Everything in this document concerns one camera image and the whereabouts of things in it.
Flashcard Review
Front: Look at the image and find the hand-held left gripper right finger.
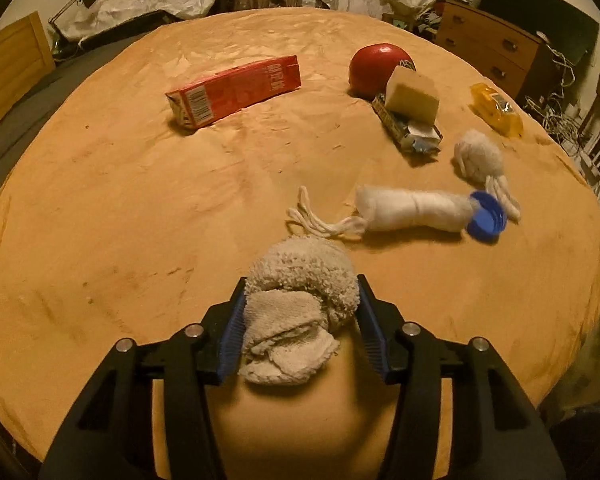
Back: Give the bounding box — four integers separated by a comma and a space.
356, 274, 566, 480

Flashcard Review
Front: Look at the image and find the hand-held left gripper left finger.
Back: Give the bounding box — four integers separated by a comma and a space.
39, 276, 248, 480

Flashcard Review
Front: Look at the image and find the white terry cloth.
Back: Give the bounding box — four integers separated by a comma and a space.
237, 237, 362, 386

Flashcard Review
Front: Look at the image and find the blue bottle cap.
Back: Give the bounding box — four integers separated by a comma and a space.
466, 190, 508, 243

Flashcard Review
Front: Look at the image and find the white sock ball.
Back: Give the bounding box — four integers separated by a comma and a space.
453, 129, 522, 221

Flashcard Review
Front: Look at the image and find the dark snack wrapper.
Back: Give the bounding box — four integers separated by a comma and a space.
371, 92, 443, 157

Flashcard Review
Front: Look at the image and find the yellow plastic package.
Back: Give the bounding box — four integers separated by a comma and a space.
469, 82, 525, 138

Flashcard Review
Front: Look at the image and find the yellow sponge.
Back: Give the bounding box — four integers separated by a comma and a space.
384, 66, 441, 125

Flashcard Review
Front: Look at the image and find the red carton box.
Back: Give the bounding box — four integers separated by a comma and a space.
165, 55, 302, 133

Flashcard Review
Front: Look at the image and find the red apple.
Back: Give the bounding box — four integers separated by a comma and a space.
349, 43, 417, 100

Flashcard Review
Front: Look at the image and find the black television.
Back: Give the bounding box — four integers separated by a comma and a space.
480, 0, 600, 63

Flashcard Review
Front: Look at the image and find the wooden dresser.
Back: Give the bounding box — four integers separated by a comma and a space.
436, 0, 546, 98

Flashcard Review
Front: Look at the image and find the white rolled cloth with strings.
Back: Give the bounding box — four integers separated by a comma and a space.
286, 185, 478, 241

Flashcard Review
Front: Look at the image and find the tangle of white cables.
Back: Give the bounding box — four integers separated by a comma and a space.
522, 32, 600, 171

